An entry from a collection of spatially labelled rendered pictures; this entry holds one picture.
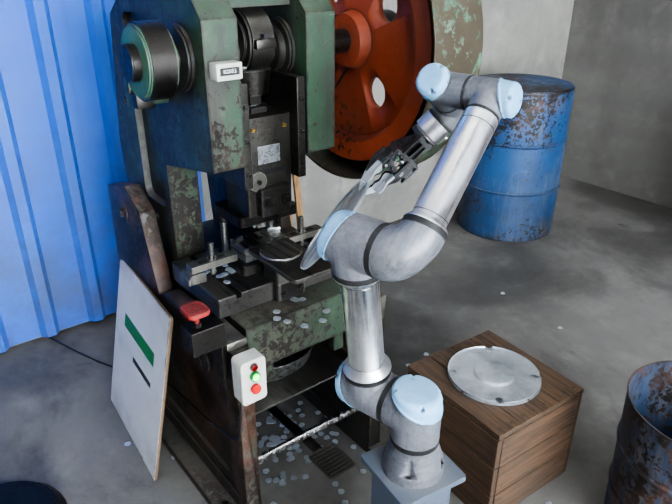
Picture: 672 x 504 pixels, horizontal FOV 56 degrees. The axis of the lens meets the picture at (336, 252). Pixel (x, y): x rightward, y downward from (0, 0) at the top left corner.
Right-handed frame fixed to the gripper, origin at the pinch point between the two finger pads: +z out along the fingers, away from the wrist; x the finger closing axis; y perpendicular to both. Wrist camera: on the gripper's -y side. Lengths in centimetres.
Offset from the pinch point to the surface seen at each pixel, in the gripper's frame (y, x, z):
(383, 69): -37.8, -11.0, -20.4
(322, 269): -5.3, 10.7, 26.0
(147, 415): -15, 11, 110
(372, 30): -42, -21, -25
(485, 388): -7, 76, 21
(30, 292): -85, -42, 154
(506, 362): -20, 83, 14
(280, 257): -11.7, 1.7, 34.2
